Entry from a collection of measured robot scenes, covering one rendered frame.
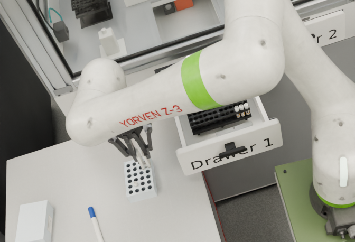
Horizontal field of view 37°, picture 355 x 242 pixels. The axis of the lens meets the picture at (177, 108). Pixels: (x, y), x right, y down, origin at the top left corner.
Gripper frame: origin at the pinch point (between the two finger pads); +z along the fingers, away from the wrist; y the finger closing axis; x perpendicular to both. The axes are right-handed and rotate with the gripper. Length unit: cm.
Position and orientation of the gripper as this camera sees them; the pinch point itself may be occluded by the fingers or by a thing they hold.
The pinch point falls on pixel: (142, 158)
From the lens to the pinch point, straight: 156.4
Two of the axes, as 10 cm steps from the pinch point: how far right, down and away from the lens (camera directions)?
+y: 9.6, -2.6, -0.9
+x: -1.4, -7.4, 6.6
